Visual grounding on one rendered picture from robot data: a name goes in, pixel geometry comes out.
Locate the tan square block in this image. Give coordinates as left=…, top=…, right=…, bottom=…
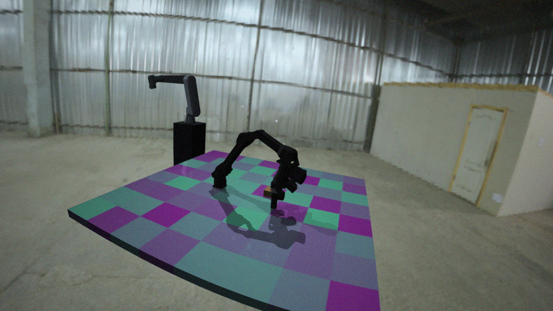
left=263, top=186, right=272, bottom=197

